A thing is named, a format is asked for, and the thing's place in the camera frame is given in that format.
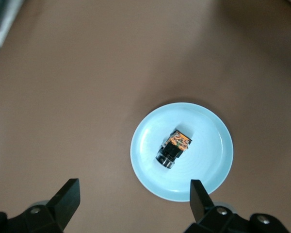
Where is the orange and black switch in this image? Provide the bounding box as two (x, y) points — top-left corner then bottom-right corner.
(155, 129), (194, 170)

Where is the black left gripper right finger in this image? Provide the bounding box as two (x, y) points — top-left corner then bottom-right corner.
(184, 179), (250, 233)

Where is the light blue round plate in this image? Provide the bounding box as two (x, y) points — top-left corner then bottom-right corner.
(130, 102), (234, 202)

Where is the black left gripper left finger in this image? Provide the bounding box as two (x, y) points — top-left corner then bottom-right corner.
(8, 178), (81, 233)

